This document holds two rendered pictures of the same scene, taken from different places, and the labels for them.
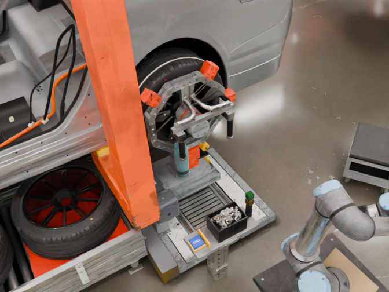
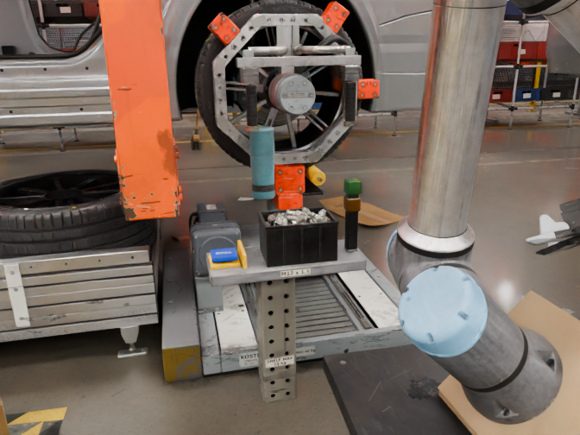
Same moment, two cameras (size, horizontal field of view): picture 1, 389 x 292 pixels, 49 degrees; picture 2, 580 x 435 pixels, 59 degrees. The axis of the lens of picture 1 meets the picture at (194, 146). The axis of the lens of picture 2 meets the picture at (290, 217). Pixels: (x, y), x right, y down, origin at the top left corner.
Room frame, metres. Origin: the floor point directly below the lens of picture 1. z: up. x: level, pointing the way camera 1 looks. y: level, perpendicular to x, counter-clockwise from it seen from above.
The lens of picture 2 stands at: (0.19, -0.52, 1.02)
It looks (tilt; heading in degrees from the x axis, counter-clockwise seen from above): 19 degrees down; 16
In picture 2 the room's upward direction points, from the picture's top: 1 degrees counter-clockwise
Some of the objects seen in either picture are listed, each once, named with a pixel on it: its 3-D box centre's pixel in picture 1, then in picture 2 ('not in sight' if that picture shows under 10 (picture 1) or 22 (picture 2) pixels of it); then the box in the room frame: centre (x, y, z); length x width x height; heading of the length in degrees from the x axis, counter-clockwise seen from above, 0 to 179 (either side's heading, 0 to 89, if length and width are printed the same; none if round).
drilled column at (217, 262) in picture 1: (217, 255); (275, 331); (1.45, -0.10, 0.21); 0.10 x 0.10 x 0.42; 29
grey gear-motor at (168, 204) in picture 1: (156, 199); (214, 249); (1.90, 0.29, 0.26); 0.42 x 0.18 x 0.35; 29
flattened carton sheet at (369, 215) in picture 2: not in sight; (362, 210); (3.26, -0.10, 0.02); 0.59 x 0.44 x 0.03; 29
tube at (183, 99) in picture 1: (180, 107); (265, 40); (1.92, 0.07, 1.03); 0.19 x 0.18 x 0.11; 29
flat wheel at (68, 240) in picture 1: (68, 206); (67, 217); (1.77, 0.85, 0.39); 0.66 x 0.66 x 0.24
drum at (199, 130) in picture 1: (192, 120); (291, 93); (2.02, 0.00, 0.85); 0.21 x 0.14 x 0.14; 29
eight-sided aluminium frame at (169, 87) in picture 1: (186, 114); (286, 91); (2.08, 0.04, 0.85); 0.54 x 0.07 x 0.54; 119
